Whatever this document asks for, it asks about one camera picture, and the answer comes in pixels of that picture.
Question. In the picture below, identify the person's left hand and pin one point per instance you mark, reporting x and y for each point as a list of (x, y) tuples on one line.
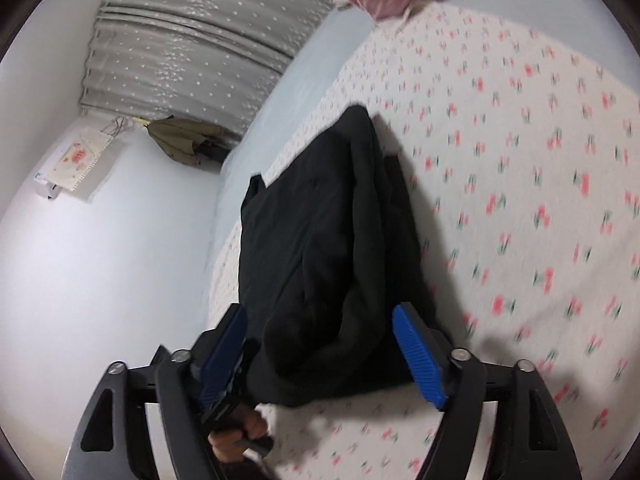
[(230, 442)]

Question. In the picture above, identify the white wall adapter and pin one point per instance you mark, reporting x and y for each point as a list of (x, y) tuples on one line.
[(46, 185)]

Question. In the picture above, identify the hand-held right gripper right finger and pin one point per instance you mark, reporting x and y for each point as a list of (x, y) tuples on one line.
[(420, 355)]

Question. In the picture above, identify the grey dotted curtain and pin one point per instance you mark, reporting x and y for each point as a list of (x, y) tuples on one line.
[(200, 35)]

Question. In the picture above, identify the light blue mattress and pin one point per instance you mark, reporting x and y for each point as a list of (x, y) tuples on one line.
[(300, 75)]

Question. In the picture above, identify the white cloth with red print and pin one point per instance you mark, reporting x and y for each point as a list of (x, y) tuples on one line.
[(75, 160)]

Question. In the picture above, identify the black garment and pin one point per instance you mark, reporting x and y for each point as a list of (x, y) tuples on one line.
[(325, 235)]

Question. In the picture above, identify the floral print bed sheet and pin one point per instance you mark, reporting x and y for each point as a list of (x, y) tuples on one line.
[(525, 185)]

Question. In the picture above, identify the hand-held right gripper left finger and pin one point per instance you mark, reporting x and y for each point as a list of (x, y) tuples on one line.
[(225, 355)]

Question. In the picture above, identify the olive green cloth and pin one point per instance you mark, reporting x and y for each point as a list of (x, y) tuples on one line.
[(175, 140)]

